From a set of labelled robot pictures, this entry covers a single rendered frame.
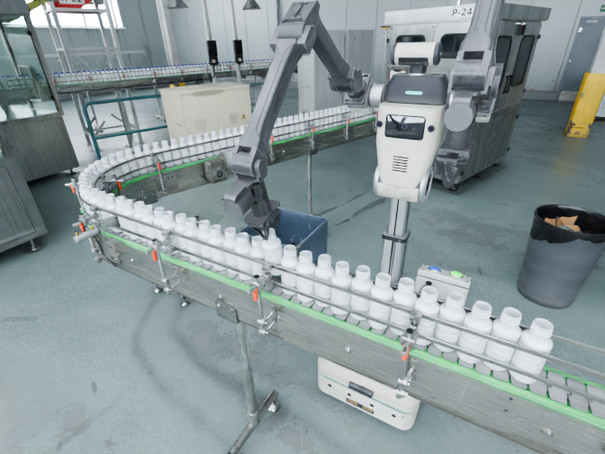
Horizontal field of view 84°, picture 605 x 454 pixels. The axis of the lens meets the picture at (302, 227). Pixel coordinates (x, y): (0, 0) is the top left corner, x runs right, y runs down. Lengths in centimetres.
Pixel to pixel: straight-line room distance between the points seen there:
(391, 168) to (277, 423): 138
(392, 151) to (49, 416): 219
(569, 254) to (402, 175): 161
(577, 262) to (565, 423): 187
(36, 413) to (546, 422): 230
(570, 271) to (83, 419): 303
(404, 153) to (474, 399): 84
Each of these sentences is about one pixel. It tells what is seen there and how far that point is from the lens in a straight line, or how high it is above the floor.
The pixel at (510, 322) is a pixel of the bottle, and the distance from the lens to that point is 92.
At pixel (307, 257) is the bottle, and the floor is 116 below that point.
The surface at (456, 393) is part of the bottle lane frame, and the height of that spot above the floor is 91.
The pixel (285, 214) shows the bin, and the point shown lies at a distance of 178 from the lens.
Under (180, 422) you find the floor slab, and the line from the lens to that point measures 212.
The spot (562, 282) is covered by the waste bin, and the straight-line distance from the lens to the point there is 290.
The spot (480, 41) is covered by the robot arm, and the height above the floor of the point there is 170.
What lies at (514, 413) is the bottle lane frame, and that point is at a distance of 105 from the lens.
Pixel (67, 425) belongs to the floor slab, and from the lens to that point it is 236.
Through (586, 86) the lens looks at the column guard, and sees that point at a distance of 828.
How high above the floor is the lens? 171
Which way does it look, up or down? 29 degrees down
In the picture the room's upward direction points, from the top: 2 degrees counter-clockwise
